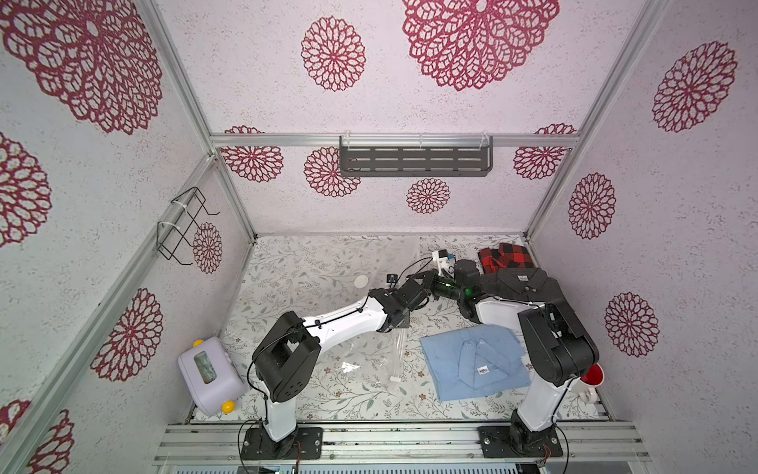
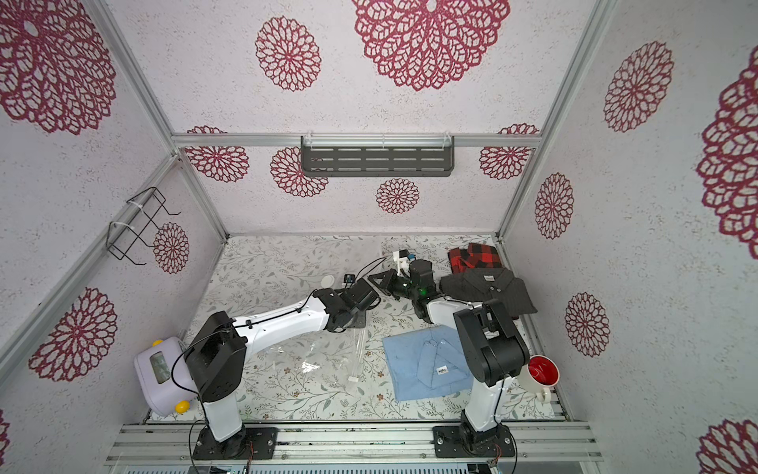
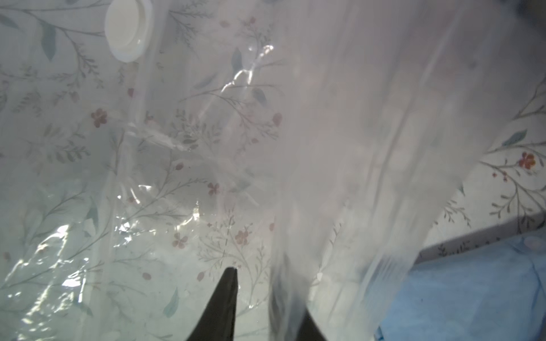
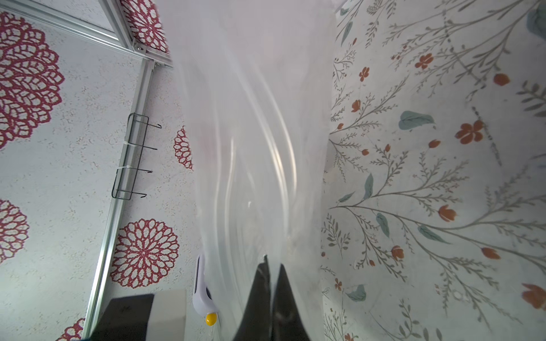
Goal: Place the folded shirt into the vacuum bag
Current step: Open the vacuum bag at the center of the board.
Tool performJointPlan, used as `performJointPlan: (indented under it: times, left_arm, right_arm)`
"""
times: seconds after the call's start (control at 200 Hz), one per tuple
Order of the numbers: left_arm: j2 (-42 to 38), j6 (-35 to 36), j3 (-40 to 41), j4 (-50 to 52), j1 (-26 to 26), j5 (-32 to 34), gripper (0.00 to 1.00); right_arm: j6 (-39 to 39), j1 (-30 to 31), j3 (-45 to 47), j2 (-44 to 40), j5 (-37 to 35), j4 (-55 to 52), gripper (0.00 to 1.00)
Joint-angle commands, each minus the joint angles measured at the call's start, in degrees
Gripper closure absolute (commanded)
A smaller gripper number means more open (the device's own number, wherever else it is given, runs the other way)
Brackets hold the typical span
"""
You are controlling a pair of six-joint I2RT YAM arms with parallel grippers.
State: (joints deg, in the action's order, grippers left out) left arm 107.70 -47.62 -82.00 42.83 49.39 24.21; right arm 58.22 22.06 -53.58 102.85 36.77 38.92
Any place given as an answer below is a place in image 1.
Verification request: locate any lilac toy toaster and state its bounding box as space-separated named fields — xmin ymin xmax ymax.
xmin=178 ymin=336 xmax=247 ymax=416

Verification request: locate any red white mug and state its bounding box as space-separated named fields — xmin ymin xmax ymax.
xmin=574 ymin=363 xmax=605 ymax=404

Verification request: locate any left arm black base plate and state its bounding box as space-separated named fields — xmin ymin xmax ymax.
xmin=241 ymin=427 xmax=324 ymax=461

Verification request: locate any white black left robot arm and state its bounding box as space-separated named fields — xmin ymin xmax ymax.
xmin=247 ymin=271 xmax=437 ymax=444

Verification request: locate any dark grey wall shelf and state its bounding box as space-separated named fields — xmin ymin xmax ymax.
xmin=338 ymin=136 xmax=493 ymax=178

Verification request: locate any dark grey shirt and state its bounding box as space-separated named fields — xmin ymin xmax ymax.
xmin=480 ymin=268 xmax=565 ymax=303

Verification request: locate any red black plaid shirt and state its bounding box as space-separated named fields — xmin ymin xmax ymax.
xmin=478 ymin=242 xmax=535 ymax=275

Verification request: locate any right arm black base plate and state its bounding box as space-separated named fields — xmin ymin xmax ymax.
xmin=478 ymin=425 xmax=564 ymax=459

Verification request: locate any clear plastic vacuum bag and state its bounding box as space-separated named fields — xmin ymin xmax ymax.
xmin=222 ymin=235 xmax=430 ymax=372

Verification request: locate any black wire wall rack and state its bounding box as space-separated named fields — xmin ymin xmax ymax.
xmin=155 ymin=186 xmax=220 ymax=267

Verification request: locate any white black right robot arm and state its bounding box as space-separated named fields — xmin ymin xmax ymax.
xmin=428 ymin=260 xmax=599 ymax=457

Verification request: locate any aluminium mounting rail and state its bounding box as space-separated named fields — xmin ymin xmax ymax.
xmin=152 ymin=421 xmax=651 ymax=467

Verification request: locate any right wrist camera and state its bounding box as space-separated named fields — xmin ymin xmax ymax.
xmin=432 ymin=249 xmax=456 ymax=276

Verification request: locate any light blue shirt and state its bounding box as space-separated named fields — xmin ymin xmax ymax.
xmin=420 ymin=325 xmax=530 ymax=402

